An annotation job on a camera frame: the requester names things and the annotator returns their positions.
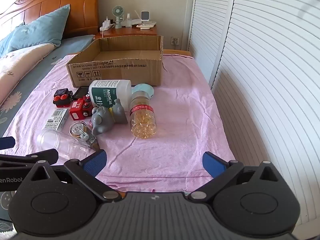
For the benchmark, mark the pink floral quilt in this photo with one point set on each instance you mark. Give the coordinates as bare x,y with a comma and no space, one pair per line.
22,60

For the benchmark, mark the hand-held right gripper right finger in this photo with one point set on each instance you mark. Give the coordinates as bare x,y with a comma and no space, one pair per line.
212,163

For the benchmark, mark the white louvered closet door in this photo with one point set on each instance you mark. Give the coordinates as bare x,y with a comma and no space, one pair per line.
212,25
270,80

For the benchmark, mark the wooden nightstand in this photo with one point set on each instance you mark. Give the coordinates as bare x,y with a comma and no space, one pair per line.
135,32

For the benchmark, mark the white power strip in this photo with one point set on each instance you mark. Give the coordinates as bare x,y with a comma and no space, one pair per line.
107,25

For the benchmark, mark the teal round case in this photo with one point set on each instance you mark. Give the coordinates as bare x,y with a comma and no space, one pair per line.
143,87

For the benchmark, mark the grey toy figure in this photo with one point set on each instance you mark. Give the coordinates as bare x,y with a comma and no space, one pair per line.
102,122

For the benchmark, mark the blue pillow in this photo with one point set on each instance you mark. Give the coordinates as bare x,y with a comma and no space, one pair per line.
42,27
6,42

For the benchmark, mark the green desk fan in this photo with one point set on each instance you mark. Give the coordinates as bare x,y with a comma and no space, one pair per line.
117,12

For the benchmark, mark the blue-grey floral bedsheet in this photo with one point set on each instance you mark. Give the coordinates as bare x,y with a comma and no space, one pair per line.
32,82

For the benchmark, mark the white wall socket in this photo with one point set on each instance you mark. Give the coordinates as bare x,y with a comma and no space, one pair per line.
175,41

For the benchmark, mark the red toy train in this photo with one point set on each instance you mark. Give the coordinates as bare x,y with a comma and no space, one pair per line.
77,110

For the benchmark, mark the wooden bed frame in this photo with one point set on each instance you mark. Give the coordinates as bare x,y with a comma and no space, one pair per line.
178,53

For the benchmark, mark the black digital timer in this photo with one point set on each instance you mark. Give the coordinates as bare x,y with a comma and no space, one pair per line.
80,92

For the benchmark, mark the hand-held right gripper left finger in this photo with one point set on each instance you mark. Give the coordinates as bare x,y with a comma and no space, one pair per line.
96,163

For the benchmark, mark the black toy train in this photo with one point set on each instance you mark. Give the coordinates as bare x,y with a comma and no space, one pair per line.
62,97

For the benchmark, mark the brown cardboard box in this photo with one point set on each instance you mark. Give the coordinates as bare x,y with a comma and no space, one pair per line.
120,68

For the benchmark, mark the pink towel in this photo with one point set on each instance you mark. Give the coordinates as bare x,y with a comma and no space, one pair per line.
182,120

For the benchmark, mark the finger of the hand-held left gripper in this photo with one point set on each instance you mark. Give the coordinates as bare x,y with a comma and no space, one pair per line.
6,143
42,155

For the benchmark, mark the amber capsule bottle red label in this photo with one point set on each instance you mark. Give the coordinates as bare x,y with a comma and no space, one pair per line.
142,120

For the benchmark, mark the white router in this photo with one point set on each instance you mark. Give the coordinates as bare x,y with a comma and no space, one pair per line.
130,21

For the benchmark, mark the small white barcode box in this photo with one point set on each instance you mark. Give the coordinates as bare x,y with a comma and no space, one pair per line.
57,120

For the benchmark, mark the white plastic bottle green label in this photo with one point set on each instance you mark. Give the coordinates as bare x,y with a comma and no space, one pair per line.
107,92

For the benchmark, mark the white camera on stand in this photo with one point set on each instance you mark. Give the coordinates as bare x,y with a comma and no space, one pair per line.
145,17

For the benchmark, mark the clear plastic cup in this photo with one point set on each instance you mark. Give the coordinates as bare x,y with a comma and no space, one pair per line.
57,142

